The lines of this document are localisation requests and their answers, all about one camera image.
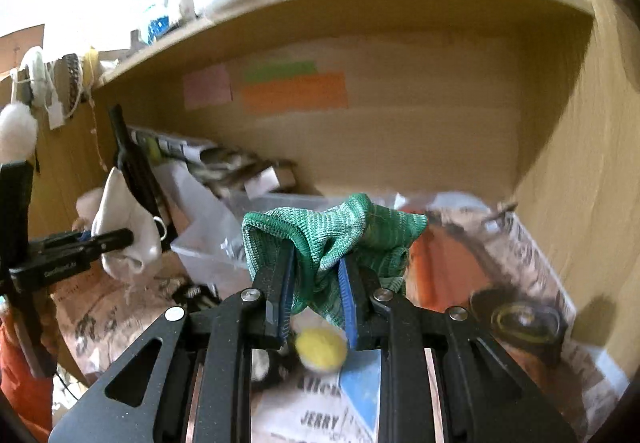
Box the white cloth pouch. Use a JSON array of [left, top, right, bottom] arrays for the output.
[[74, 168, 163, 285]]

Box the yellow soft ball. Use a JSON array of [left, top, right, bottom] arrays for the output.
[[295, 327, 348, 373]]

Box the green knitted cloth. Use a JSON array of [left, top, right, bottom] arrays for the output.
[[242, 193, 428, 328]]

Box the vintage newspaper print mat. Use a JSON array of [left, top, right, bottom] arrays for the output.
[[46, 202, 632, 443]]

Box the clear plastic storage bin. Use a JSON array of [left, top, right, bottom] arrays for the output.
[[169, 190, 501, 299]]

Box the rolled newspaper stack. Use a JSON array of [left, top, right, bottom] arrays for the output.
[[128, 127, 297, 197]]

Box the pink sticky note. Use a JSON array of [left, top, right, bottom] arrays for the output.
[[182, 64, 233, 111]]

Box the green sticky note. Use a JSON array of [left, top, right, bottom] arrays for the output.
[[242, 61, 318, 85]]

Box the orange sticky note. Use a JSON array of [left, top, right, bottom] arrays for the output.
[[242, 73, 348, 115]]

